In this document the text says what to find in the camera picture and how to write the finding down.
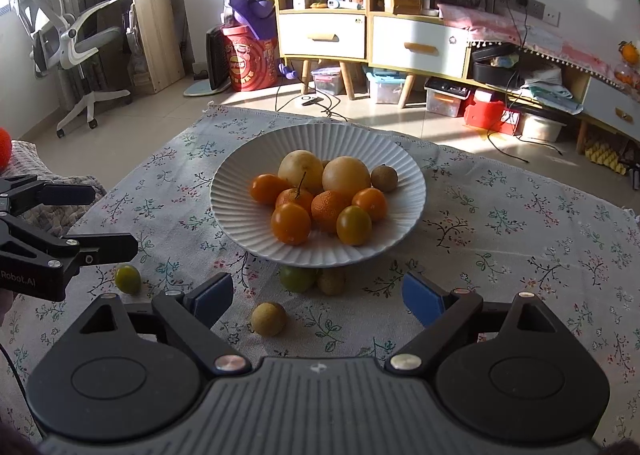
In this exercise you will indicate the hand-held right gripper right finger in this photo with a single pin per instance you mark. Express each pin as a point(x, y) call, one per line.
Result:
point(422, 297)

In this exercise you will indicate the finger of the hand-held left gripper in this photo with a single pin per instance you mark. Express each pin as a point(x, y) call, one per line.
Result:
point(110, 246)
point(65, 194)

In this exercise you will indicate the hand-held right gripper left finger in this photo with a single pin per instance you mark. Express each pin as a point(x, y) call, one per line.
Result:
point(215, 297)

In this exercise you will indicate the white ribbed plate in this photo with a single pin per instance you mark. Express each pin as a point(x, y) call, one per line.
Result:
point(400, 215)

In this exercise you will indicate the greenish orange kumquat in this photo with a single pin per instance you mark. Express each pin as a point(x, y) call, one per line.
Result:
point(354, 226)

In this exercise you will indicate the brown longan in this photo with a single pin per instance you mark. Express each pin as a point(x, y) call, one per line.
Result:
point(268, 319)
point(384, 178)
point(331, 283)

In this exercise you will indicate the bumpy orange tangerine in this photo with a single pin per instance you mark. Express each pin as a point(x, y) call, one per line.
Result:
point(327, 210)

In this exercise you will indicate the green kumquat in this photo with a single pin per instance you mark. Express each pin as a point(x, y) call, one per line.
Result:
point(297, 280)
point(127, 279)

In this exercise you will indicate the grey knitted blanket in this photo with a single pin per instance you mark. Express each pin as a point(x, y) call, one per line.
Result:
point(50, 160)

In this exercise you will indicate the red orange ball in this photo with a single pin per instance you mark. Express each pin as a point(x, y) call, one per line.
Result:
point(4, 150)

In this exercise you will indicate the floral tablecloth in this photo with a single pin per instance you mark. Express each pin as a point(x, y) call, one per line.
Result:
point(500, 235)

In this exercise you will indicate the large yellow passion fruit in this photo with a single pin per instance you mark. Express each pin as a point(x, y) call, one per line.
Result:
point(345, 177)

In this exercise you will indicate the white office chair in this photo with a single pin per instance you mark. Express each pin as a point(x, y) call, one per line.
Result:
point(75, 42)

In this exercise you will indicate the small yellow passion fruit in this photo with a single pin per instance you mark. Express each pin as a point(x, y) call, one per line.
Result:
point(300, 167)

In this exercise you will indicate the wooden desk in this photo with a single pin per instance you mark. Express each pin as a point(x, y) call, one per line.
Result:
point(157, 35)

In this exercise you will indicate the red box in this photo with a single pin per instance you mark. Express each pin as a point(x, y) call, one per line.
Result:
point(485, 115)

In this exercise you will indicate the black lid storage box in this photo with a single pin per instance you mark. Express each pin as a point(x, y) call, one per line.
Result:
point(445, 100)

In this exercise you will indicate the black panel heater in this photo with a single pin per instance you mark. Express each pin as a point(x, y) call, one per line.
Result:
point(216, 55)

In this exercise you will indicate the white storage box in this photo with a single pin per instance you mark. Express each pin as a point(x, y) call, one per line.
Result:
point(542, 127)

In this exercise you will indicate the blue lid storage box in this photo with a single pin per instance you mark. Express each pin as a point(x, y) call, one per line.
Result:
point(385, 90)

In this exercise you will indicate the black white power adapter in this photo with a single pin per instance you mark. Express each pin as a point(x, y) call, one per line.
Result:
point(312, 101)

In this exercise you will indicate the yellow egg tray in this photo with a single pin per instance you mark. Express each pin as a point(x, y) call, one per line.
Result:
point(602, 155)

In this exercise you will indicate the clear storage box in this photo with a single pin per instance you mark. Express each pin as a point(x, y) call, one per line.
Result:
point(327, 82)

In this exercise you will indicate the black basket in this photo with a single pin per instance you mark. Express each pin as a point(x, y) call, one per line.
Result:
point(492, 72)

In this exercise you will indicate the low wooden drawer cabinet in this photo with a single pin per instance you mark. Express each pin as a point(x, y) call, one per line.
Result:
point(420, 47)

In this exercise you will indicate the purple plush toy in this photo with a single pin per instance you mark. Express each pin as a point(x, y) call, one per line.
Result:
point(250, 0)

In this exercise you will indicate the wooden shelf cabinet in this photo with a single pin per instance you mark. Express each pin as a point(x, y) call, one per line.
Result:
point(320, 37)

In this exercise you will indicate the pink runner cloth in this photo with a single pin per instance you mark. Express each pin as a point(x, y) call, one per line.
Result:
point(500, 27)

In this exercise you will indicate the small wooden box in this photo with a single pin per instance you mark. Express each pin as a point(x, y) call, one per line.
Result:
point(400, 2)

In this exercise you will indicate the white wall socket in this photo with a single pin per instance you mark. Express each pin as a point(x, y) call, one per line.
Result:
point(551, 16)

